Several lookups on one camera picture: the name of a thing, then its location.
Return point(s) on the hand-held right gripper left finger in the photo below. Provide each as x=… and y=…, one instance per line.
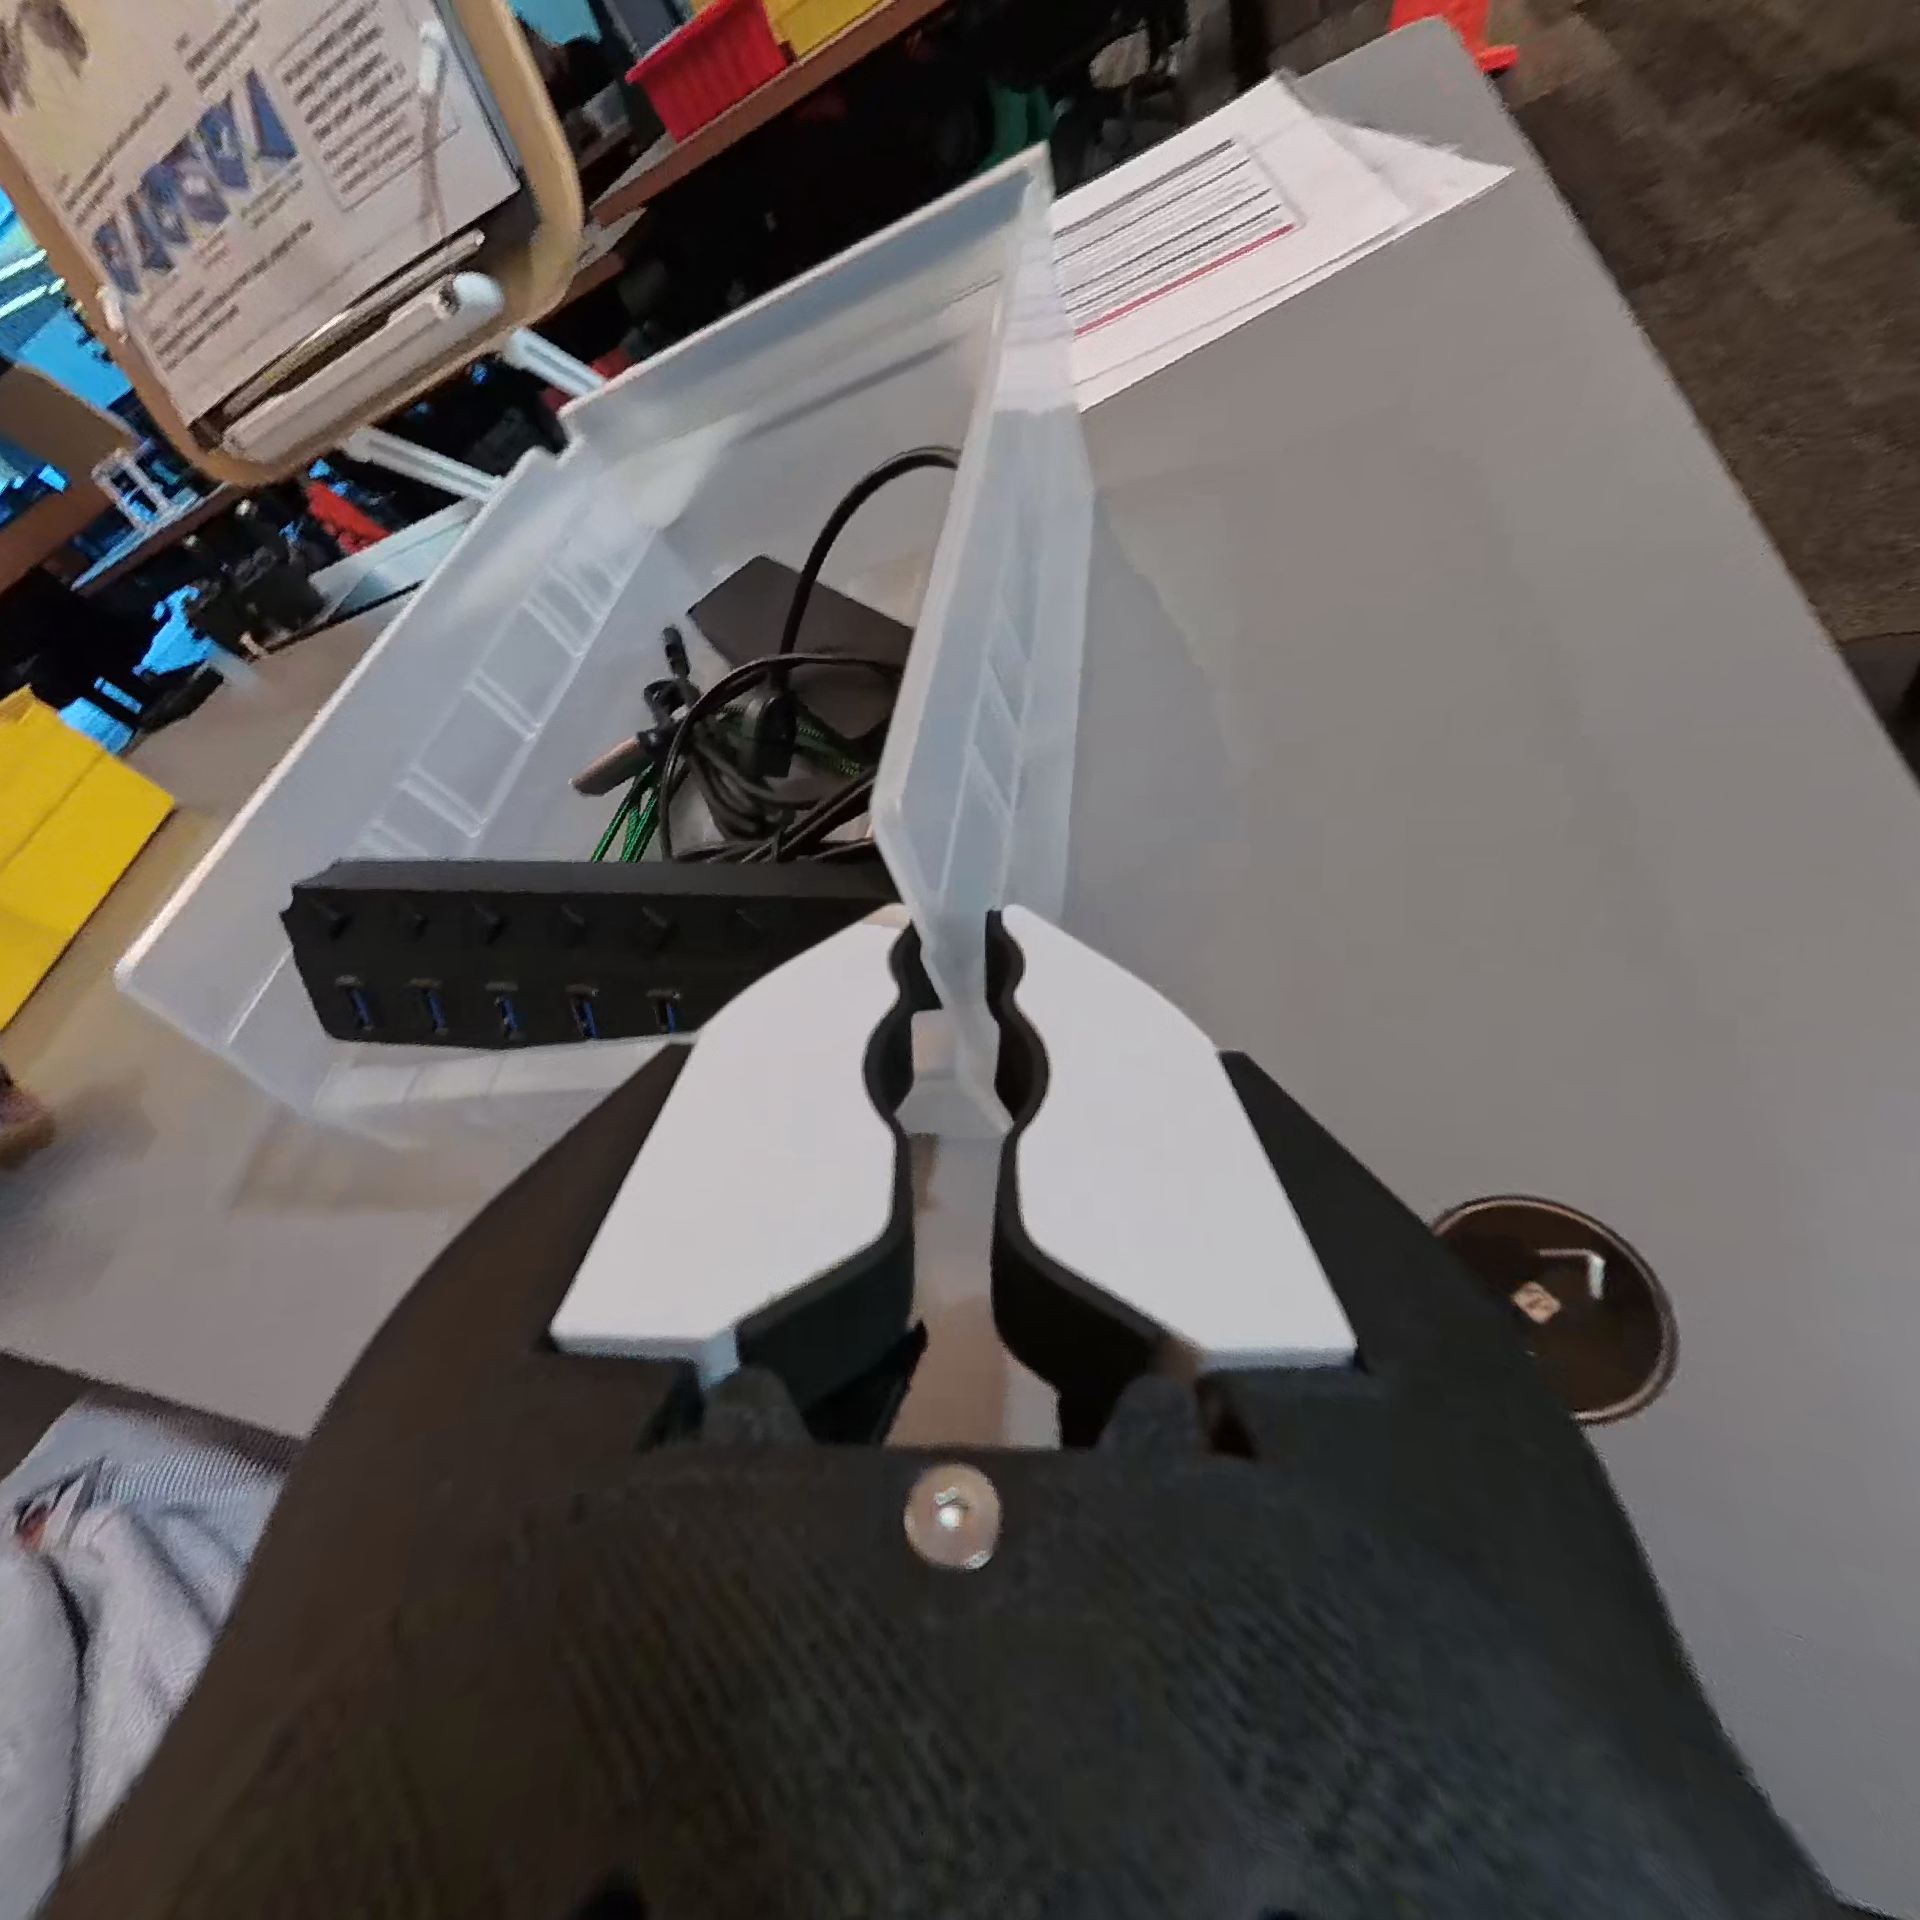
x=734, y=1186

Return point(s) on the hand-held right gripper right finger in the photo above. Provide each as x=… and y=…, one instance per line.
x=1171, y=1186

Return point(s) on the black usb hub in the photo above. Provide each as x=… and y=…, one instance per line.
x=494, y=916

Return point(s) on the clear plastic bin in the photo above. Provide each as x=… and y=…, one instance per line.
x=990, y=601

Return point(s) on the black power adapter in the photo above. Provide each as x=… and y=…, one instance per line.
x=811, y=630

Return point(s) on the brown shoe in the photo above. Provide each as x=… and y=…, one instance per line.
x=19, y=1118

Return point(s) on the person's leg in jeans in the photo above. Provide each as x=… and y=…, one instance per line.
x=107, y=1651

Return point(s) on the white printed paper sheets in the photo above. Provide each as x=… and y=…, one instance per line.
x=1201, y=226

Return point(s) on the beige chair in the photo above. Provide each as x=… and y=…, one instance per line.
x=541, y=196

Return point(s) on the red plastic bin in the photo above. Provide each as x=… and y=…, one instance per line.
x=706, y=77

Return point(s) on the printed paper stack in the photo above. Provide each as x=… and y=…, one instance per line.
x=301, y=119

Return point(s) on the small yellow plastic bin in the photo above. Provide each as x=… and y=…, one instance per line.
x=827, y=25

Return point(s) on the orange plastic object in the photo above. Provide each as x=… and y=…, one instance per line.
x=1447, y=28

